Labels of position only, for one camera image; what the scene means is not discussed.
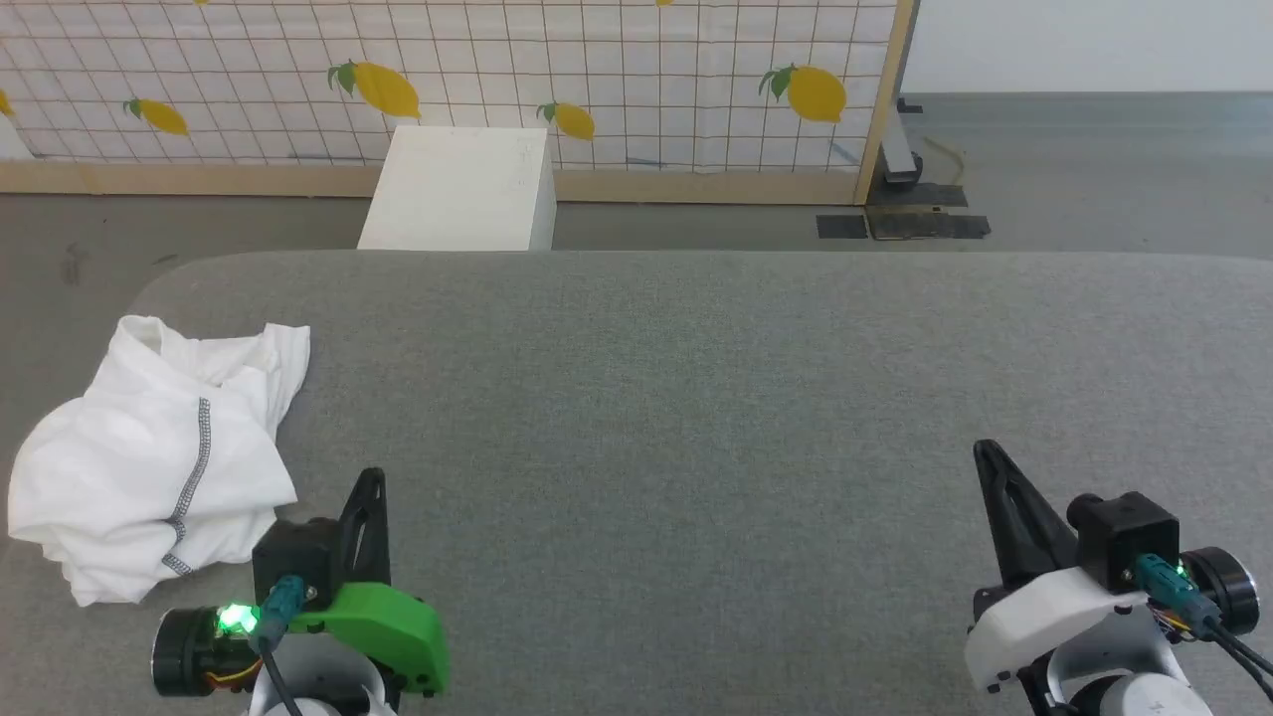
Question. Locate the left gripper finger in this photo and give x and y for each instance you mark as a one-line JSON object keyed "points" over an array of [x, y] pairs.
{"points": [[366, 537]]}

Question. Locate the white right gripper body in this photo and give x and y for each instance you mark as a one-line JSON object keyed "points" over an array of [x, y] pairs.
{"points": [[1044, 617]]}

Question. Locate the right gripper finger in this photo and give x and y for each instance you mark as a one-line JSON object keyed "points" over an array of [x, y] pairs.
{"points": [[1019, 527]]}

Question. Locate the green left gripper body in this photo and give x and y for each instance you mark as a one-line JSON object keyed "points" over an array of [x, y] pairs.
{"points": [[378, 626]]}

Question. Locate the white long-sleeve shirt grey stitching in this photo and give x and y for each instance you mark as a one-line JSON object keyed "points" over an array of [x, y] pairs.
{"points": [[119, 447]]}

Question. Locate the long dark floor mat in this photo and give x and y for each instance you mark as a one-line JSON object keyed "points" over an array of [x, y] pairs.
{"points": [[925, 226]]}

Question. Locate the grey fabric sofa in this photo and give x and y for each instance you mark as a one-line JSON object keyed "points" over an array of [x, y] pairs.
{"points": [[696, 418]]}

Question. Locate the dark grey floor plate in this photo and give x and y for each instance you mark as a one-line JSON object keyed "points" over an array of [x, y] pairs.
{"points": [[925, 196]]}

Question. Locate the small black floor patch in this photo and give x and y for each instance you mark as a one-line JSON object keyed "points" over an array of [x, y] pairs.
{"points": [[842, 227]]}

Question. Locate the white rectangular box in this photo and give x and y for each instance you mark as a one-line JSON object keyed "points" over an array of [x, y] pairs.
{"points": [[457, 189]]}

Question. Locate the grey metal partition foot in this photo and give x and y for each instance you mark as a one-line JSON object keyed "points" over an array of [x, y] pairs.
{"points": [[900, 154]]}

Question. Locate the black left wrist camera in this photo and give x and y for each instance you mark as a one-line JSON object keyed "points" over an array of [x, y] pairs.
{"points": [[293, 552]]}

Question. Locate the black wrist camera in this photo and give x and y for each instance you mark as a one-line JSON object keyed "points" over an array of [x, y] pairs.
{"points": [[1124, 537], [293, 552]]}

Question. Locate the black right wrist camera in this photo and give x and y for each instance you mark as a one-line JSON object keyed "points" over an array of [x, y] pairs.
{"points": [[1124, 537]]}

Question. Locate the lemon print partition wooden frame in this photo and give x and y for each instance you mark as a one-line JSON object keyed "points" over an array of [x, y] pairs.
{"points": [[646, 60]]}

